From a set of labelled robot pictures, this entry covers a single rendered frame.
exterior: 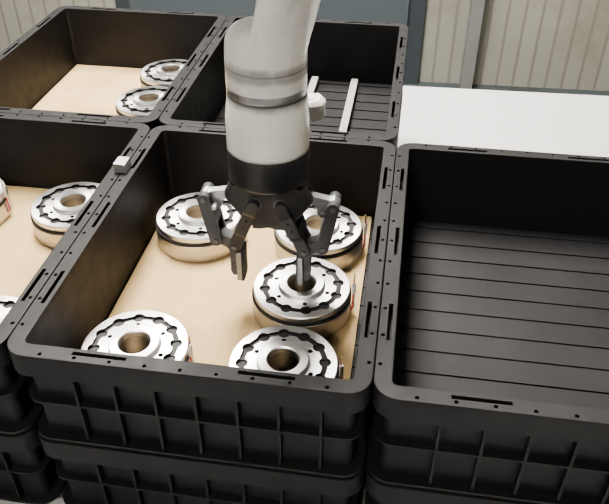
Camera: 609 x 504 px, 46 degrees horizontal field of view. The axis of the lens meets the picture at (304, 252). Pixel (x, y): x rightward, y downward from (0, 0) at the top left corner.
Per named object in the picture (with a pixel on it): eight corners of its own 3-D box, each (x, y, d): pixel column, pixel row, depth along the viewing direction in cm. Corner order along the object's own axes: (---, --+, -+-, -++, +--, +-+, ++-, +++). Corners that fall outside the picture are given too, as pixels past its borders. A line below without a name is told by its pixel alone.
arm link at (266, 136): (326, 111, 70) (328, 50, 66) (313, 168, 61) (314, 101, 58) (235, 105, 71) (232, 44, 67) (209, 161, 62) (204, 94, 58)
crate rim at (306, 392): (369, 417, 55) (371, 396, 54) (5, 373, 59) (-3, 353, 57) (395, 158, 86) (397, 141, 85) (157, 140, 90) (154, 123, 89)
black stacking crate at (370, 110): (388, 222, 92) (395, 144, 86) (167, 203, 96) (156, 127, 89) (402, 92, 124) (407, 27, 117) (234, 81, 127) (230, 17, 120)
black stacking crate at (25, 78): (165, 203, 96) (154, 127, 89) (-41, 185, 100) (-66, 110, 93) (232, 81, 127) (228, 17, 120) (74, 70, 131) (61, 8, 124)
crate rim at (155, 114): (156, 140, 90) (154, 123, 89) (-64, 123, 94) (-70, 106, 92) (230, 27, 121) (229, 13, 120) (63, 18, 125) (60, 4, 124)
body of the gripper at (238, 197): (212, 154, 62) (219, 242, 67) (309, 161, 61) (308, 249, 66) (230, 115, 68) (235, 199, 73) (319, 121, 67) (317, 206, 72)
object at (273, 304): (344, 327, 70) (344, 323, 70) (244, 317, 71) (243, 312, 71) (354, 264, 78) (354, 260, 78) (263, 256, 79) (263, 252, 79)
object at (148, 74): (190, 89, 114) (189, 86, 113) (130, 84, 115) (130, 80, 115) (210, 64, 121) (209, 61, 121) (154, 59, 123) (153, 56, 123)
